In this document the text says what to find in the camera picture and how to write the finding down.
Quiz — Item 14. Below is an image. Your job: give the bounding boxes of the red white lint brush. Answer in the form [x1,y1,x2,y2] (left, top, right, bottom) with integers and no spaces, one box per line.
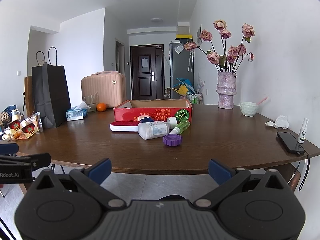
[110,121,139,132]

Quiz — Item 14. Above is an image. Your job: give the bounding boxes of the purple plastic lid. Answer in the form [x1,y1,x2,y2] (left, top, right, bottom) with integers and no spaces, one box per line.
[163,134,182,147]

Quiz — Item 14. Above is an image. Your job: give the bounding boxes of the green spray bottle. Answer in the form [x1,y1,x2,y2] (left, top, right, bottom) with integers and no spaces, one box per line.
[169,120,190,135]

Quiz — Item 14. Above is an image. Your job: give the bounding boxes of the white tape roll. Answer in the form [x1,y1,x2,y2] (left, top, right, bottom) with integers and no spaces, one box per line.
[167,116,177,129]

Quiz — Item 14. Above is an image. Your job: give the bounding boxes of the white plastic bottle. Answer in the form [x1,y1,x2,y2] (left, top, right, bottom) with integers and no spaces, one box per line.
[138,121,169,140]

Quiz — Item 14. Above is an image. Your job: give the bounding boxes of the snack packages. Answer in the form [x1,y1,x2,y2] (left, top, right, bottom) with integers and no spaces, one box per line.
[2,112,43,141]

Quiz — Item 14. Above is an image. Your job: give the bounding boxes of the white thermos jug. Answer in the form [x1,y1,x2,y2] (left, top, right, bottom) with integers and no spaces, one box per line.
[11,109,21,122]

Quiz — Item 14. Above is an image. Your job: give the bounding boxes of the blue tissue pack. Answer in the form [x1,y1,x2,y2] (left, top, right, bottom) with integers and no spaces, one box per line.
[66,101,91,121]

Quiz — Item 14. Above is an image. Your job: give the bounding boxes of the black smartphone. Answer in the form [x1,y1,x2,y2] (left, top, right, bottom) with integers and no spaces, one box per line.
[277,132,305,155]

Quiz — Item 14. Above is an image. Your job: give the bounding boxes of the orange fruit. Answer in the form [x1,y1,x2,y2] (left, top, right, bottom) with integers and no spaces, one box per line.
[96,103,107,112]

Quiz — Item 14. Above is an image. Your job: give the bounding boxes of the white bowl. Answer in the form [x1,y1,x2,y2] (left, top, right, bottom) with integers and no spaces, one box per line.
[240,101,259,117]

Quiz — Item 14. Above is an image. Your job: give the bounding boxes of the glass cup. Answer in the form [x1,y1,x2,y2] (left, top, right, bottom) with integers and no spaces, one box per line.
[83,94,99,112]

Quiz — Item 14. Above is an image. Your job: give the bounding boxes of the crumpled white tissue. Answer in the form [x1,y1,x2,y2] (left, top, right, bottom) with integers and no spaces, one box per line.
[265,115,290,129]

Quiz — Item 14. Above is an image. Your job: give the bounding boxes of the red cardboard box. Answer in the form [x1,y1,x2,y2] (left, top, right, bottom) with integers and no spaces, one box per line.
[113,99,193,122]

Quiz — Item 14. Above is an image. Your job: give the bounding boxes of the black paper bag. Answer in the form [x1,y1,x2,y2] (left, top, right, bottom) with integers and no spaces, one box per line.
[31,62,71,129]

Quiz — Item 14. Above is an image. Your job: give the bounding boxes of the small white spray bottle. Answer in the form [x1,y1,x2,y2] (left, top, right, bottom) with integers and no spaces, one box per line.
[298,118,309,144]

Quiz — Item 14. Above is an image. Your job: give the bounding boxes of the pink ceramic vase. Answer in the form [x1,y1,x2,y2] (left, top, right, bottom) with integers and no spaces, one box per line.
[216,72,236,109]

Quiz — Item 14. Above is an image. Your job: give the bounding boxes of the pink suitcase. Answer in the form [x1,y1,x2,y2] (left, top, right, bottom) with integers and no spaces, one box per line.
[81,70,127,108]

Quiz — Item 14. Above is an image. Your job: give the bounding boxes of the yellow watering can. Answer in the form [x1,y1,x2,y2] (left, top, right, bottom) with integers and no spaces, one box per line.
[172,85,188,96]

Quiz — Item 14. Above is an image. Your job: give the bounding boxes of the dried pink roses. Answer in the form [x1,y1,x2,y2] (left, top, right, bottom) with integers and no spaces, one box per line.
[183,20,255,75]

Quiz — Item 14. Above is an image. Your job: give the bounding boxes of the grey refrigerator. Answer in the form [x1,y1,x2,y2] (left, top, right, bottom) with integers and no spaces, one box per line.
[169,38,194,99]

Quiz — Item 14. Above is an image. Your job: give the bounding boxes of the dark front door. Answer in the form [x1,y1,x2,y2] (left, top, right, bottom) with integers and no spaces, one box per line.
[130,44,164,100]

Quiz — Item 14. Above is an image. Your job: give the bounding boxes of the black charging cable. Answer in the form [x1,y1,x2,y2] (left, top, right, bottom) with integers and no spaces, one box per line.
[287,151,311,193]

